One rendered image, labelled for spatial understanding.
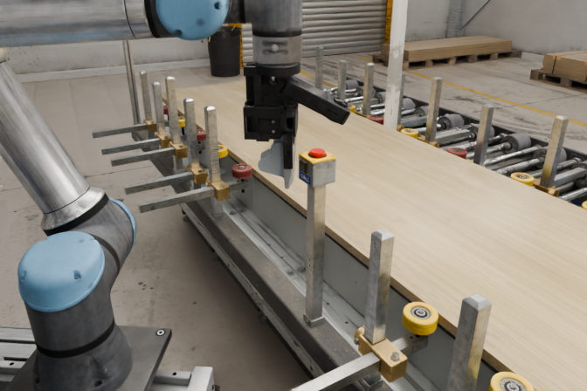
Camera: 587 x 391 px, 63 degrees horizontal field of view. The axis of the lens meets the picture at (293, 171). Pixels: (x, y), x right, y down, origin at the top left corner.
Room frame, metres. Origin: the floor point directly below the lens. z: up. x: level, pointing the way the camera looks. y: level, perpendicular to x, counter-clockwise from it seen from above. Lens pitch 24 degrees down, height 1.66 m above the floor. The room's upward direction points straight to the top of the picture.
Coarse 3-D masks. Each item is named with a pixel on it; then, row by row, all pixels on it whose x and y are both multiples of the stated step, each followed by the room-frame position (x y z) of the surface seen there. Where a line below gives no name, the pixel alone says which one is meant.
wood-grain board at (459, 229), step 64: (320, 128) 2.26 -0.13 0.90; (384, 128) 2.26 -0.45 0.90; (384, 192) 1.55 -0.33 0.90; (448, 192) 1.55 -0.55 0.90; (512, 192) 1.55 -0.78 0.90; (448, 256) 1.14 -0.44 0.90; (512, 256) 1.14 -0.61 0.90; (576, 256) 1.14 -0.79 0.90; (448, 320) 0.88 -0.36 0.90; (512, 320) 0.88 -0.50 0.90; (576, 320) 0.88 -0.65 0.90; (576, 384) 0.70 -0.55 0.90
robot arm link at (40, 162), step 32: (0, 64) 0.73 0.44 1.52; (0, 96) 0.70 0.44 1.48; (0, 128) 0.69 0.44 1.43; (32, 128) 0.71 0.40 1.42; (32, 160) 0.69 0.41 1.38; (64, 160) 0.73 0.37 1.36; (32, 192) 0.70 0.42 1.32; (64, 192) 0.70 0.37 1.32; (96, 192) 0.74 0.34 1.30; (64, 224) 0.68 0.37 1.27; (96, 224) 0.70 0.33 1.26; (128, 224) 0.76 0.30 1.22
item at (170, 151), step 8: (200, 144) 2.18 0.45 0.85; (144, 152) 2.08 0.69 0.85; (152, 152) 2.08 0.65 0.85; (160, 152) 2.09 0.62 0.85; (168, 152) 2.10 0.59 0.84; (112, 160) 1.98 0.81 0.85; (120, 160) 2.00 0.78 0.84; (128, 160) 2.01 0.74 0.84; (136, 160) 2.03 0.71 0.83; (144, 160) 2.05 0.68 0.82
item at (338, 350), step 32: (160, 160) 2.34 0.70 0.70; (224, 224) 1.67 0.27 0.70; (256, 256) 1.45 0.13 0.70; (256, 288) 1.35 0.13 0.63; (288, 288) 1.26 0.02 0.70; (288, 320) 1.16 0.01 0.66; (320, 352) 1.01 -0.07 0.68; (352, 352) 0.99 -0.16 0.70; (352, 384) 0.88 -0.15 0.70; (384, 384) 0.88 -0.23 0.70
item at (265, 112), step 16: (256, 64) 0.76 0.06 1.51; (256, 80) 0.73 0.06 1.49; (272, 80) 0.75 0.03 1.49; (256, 96) 0.73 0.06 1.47; (272, 96) 0.73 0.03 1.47; (256, 112) 0.72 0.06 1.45; (272, 112) 0.71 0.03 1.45; (288, 112) 0.72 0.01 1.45; (256, 128) 0.72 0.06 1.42; (272, 128) 0.72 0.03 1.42
